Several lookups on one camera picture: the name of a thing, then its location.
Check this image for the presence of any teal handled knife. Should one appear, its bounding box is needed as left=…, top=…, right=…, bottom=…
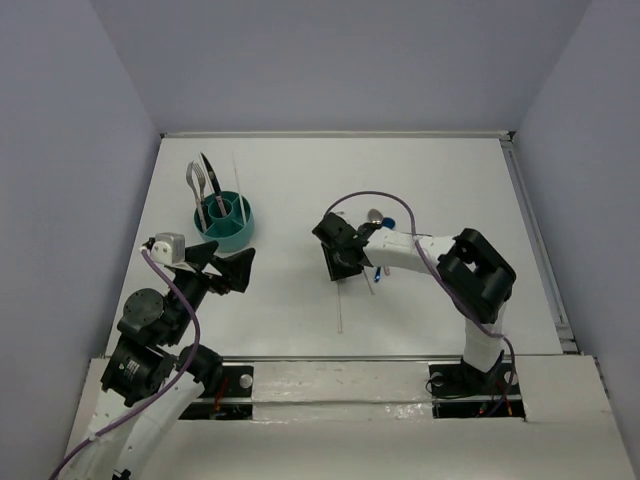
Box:
left=200, top=152, right=221, bottom=195

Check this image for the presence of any pink handled fork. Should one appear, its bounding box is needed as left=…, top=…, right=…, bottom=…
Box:
left=192, top=162, right=206, bottom=201
left=185, top=161, right=207, bottom=233

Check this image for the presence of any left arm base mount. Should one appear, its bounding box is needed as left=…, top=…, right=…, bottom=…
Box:
left=179, top=361, right=254, bottom=421

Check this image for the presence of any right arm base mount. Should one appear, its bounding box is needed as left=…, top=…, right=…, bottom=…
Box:
left=425, top=353, right=526, bottom=419

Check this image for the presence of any silver spoon pink handle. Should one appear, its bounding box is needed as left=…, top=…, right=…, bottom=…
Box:
left=367, top=209, right=390, bottom=283

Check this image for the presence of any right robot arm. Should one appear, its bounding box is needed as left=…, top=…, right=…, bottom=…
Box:
left=312, top=212, right=516, bottom=398

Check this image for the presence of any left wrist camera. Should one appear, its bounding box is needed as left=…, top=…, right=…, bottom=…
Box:
left=139, top=232, right=186, bottom=266

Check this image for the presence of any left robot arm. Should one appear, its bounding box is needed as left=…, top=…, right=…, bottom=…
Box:
left=51, top=233, right=256, bottom=479

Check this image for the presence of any teal divided utensil holder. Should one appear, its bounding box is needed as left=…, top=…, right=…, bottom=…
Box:
left=193, top=191, right=255, bottom=253

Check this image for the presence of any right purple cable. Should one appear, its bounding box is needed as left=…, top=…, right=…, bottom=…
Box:
left=325, top=191, right=517, bottom=416

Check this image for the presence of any blue metallic spoon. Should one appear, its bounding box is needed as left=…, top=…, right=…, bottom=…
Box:
left=374, top=217, right=396, bottom=283

